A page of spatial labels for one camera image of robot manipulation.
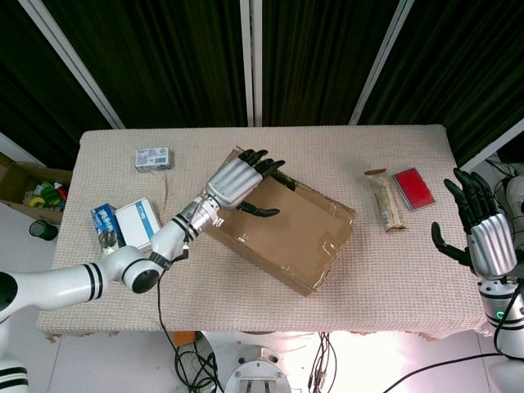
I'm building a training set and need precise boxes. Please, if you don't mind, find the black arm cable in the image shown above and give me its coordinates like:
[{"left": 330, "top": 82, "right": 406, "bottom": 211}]
[{"left": 156, "top": 245, "right": 225, "bottom": 393}]

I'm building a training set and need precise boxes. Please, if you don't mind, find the beige waffle tablecloth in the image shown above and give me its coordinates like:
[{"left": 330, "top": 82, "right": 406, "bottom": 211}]
[{"left": 35, "top": 124, "right": 492, "bottom": 341}]

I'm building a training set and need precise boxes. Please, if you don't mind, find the brown snack packet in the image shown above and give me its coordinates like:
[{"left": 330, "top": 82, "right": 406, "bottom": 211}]
[{"left": 364, "top": 169, "right": 406, "bottom": 233}]

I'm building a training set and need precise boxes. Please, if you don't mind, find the blue tissue pack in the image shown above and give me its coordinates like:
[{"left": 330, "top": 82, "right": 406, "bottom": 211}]
[{"left": 90, "top": 203, "right": 126, "bottom": 255}]

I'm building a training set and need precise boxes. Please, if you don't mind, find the black mesh cup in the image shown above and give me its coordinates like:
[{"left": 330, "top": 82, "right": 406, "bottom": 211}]
[{"left": 29, "top": 219, "right": 59, "bottom": 242}]

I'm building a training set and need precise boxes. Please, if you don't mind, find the black cable bundle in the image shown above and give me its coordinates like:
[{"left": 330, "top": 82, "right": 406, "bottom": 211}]
[{"left": 307, "top": 331, "right": 339, "bottom": 393}]

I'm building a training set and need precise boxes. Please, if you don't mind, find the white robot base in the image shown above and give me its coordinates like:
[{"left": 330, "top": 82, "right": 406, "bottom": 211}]
[{"left": 202, "top": 329, "right": 328, "bottom": 393}]

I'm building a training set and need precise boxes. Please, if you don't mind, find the small blue white carton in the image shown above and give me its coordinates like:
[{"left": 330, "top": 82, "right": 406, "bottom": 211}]
[{"left": 134, "top": 147, "right": 173, "bottom": 173}]

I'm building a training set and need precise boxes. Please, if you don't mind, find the brown cardboard box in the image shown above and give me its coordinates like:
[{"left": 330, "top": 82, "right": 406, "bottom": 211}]
[{"left": 203, "top": 143, "right": 356, "bottom": 297}]

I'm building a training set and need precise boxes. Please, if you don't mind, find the black floor cable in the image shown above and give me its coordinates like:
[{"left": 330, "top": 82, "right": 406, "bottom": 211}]
[{"left": 380, "top": 351, "right": 508, "bottom": 393}]

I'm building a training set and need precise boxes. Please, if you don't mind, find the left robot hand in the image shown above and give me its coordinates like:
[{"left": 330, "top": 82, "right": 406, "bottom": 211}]
[{"left": 203, "top": 149, "right": 287, "bottom": 218}]

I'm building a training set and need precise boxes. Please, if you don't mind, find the dark green curtain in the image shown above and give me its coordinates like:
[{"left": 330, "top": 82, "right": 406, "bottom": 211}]
[{"left": 0, "top": 0, "right": 524, "bottom": 165}]

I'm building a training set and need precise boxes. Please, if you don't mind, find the white box with blue stripe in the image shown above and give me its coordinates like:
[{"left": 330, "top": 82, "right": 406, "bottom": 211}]
[{"left": 115, "top": 196, "right": 161, "bottom": 251}]

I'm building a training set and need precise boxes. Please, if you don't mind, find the cardboard bin with toys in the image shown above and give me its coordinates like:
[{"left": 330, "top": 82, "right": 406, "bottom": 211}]
[{"left": 0, "top": 151, "right": 74, "bottom": 225}]

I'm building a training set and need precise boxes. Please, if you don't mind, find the white partition frame post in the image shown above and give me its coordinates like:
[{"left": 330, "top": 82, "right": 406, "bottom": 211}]
[
  {"left": 20, "top": 0, "right": 126, "bottom": 130},
  {"left": 460, "top": 118, "right": 524, "bottom": 171},
  {"left": 348, "top": 0, "right": 414, "bottom": 126},
  {"left": 239, "top": 0, "right": 263, "bottom": 127}
]

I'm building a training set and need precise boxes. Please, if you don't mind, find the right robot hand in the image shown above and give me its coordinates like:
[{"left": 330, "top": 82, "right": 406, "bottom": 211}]
[{"left": 431, "top": 167, "right": 517, "bottom": 282}]

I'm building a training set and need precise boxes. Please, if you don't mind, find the red flat case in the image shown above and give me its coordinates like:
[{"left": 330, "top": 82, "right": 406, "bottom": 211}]
[{"left": 391, "top": 166, "right": 436, "bottom": 212}]

